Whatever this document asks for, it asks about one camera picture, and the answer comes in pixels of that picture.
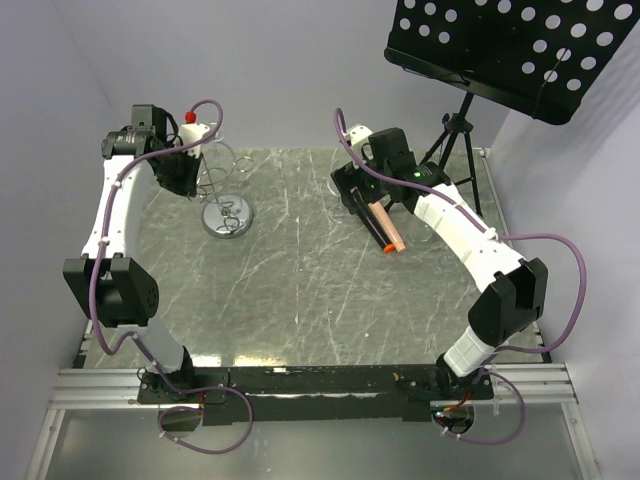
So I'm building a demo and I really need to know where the chrome wine glass rack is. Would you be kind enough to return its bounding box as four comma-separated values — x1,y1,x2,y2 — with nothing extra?
196,136,254,239

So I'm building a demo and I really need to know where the clear wine glass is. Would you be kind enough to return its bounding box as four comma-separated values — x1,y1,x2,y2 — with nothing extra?
326,178,349,224
437,254,457,268
405,217,433,246

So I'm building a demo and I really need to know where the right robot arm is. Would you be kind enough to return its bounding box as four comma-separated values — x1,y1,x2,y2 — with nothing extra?
331,125,548,399

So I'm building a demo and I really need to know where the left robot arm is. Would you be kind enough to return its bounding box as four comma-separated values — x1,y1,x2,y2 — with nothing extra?
63,104,211,402

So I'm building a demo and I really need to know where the black microphone orange end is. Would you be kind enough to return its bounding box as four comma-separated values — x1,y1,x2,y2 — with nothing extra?
351,188,395,254

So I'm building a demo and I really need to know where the pink microphone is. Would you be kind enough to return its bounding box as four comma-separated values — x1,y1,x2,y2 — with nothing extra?
368,202,406,253

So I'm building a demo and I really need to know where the black perforated music stand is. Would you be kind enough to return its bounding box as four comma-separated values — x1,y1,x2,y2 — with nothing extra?
383,0,636,216

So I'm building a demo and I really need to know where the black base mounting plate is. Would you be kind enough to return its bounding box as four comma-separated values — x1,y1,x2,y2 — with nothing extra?
137,364,494,426

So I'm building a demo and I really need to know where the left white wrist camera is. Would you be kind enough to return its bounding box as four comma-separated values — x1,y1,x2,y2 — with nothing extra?
178,111,217,145

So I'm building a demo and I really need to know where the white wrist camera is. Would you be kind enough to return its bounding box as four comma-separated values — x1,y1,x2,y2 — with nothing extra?
344,124,373,157
178,111,217,145

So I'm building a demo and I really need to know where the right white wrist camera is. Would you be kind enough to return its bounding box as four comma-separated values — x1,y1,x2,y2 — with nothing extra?
344,124,373,157

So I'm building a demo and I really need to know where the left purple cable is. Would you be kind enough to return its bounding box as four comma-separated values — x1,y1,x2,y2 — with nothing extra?
87,98,254,454

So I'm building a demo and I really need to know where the aluminium frame rail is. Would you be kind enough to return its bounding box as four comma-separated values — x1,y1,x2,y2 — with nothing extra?
49,362,581,411

